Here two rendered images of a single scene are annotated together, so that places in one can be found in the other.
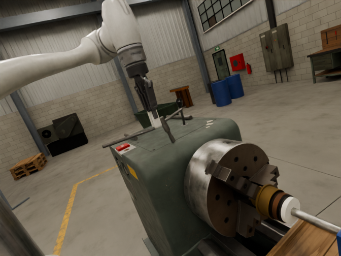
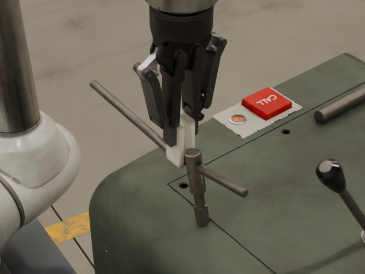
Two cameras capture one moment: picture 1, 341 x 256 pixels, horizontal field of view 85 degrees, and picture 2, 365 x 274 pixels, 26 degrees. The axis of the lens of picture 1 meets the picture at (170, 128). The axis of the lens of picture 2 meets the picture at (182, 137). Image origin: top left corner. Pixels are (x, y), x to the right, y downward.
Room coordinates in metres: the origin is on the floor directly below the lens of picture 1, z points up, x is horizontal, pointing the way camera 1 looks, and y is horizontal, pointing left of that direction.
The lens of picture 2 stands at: (0.51, -0.76, 2.01)
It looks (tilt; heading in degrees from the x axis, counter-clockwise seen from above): 37 degrees down; 77
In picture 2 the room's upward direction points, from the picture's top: straight up
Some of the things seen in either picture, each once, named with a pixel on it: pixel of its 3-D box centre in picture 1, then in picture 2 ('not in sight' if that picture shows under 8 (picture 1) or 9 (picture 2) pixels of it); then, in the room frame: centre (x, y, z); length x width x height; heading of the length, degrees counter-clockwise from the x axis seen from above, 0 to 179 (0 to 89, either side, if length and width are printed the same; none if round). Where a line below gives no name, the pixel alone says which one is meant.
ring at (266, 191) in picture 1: (271, 201); not in sight; (0.45, -0.21, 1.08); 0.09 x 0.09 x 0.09; 25
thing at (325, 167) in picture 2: (179, 103); (330, 176); (0.86, -0.08, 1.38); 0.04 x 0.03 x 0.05; 25
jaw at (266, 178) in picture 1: (266, 177); not in sight; (0.55, -0.26, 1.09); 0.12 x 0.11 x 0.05; 115
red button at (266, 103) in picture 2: (123, 147); (266, 104); (0.89, 0.25, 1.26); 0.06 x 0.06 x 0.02; 25
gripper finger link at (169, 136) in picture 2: (155, 112); (164, 130); (0.68, 0.03, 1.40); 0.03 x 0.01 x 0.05; 25
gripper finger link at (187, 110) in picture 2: not in sight; (196, 114); (0.72, 0.06, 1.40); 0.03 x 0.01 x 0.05; 25
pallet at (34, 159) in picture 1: (30, 165); not in sight; (6.86, 5.40, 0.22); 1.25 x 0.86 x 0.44; 20
